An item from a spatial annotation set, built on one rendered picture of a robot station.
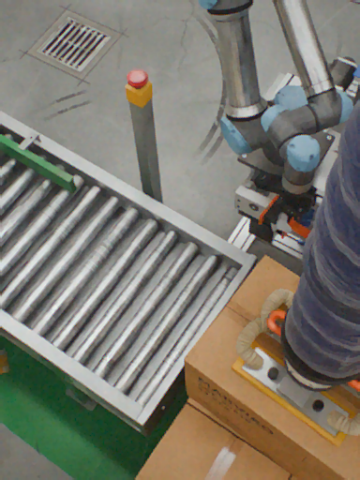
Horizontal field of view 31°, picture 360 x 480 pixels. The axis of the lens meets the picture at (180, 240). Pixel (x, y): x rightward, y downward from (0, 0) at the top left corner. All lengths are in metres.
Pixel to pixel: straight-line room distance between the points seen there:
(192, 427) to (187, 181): 1.39
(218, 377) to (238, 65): 0.82
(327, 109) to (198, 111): 1.83
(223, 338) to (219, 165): 1.53
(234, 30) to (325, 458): 1.10
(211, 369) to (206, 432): 0.41
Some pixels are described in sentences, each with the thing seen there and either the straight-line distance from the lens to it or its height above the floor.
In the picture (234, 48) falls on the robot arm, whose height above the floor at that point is 1.45.
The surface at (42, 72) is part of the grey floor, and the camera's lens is 3.69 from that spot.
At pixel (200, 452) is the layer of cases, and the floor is 0.54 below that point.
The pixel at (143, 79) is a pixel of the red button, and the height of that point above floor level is 1.04.
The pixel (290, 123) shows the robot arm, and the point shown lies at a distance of 1.60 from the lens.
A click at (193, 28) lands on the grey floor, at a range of 3.80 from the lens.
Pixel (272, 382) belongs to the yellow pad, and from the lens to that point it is 1.78.
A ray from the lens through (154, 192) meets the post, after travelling 2.71.
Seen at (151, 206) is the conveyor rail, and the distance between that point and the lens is 2.41.
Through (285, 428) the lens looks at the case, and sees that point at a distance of 1.78.
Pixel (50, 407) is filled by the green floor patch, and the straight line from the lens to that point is 2.81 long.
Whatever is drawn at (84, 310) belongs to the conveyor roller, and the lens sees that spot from 2.32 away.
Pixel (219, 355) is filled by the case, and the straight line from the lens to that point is 1.81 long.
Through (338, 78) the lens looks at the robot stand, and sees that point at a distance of 2.28.
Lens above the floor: 2.68
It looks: 63 degrees down
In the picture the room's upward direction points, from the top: 4 degrees counter-clockwise
